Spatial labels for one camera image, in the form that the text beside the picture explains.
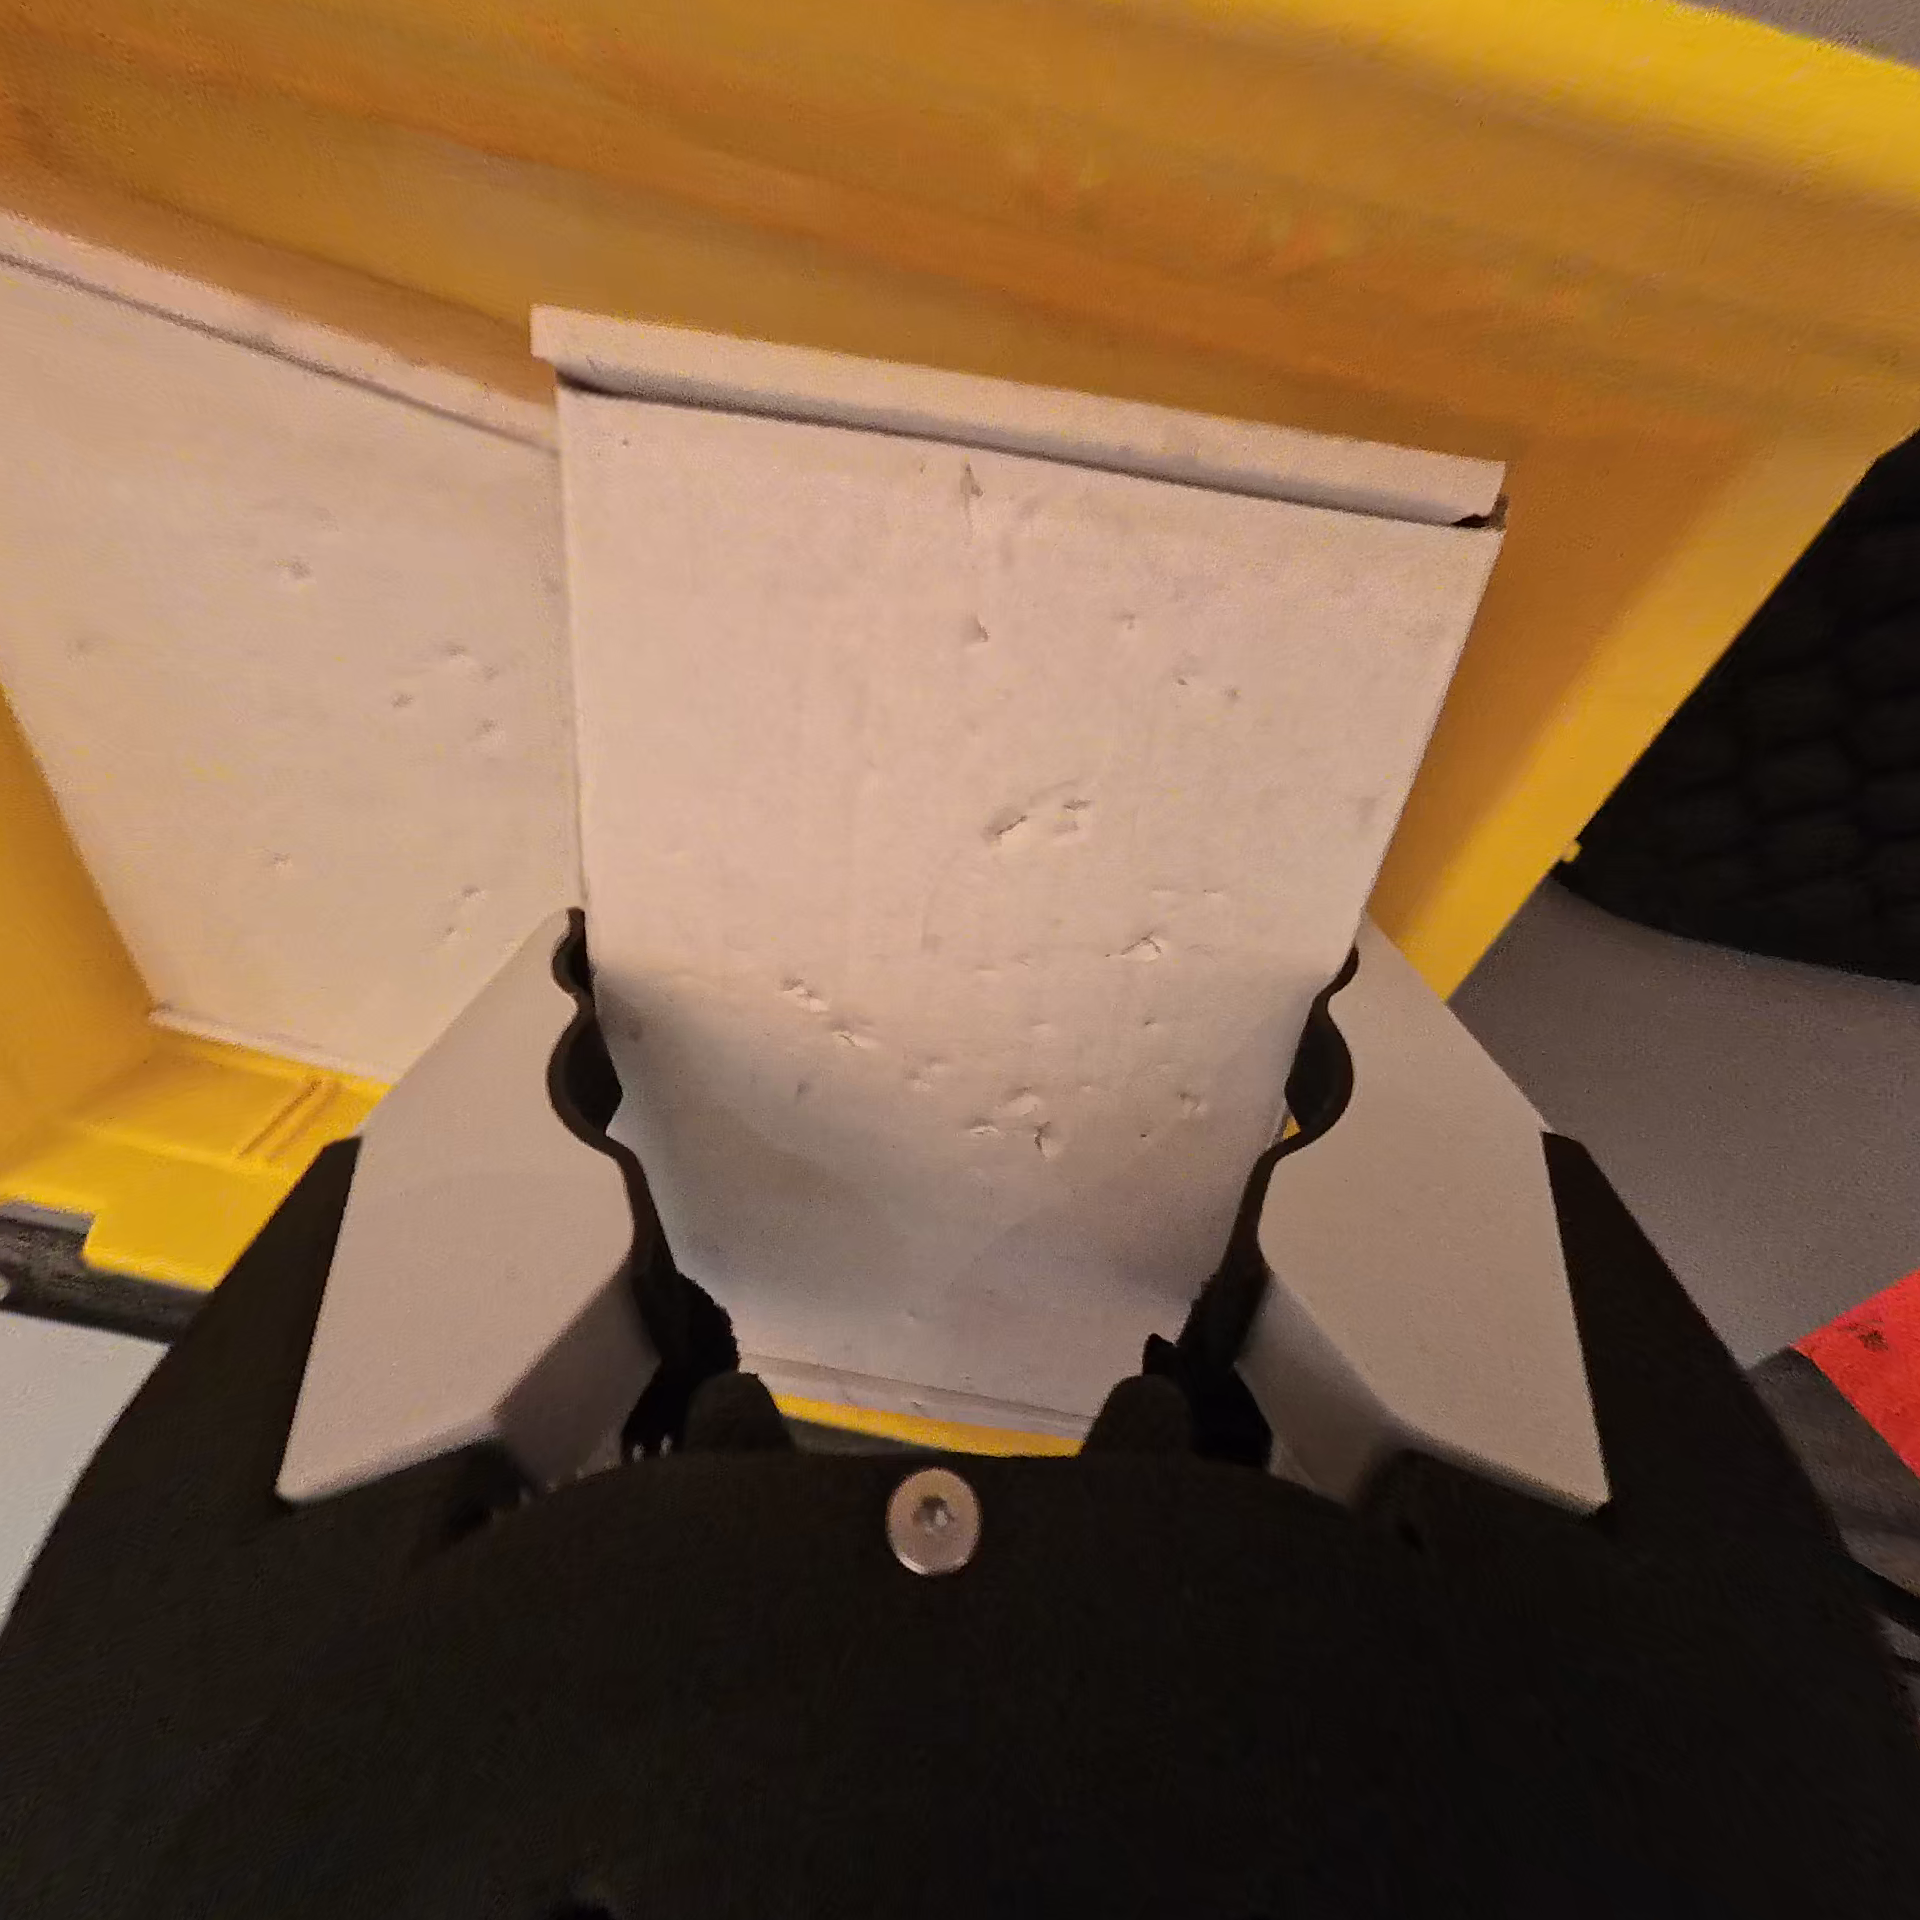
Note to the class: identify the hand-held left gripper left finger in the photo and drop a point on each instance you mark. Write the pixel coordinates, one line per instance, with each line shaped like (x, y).
(463, 1244)

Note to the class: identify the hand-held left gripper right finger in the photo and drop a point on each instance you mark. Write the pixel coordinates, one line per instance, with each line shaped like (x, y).
(1425, 1274)

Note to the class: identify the yellow plastic bin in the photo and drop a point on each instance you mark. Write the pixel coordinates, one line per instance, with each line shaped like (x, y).
(1049, 150)

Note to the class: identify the red object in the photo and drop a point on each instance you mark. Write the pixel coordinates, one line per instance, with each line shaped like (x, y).
(1875, 1350)

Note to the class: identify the black textured pad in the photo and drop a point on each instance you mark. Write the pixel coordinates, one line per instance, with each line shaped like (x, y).
(1785, 750)

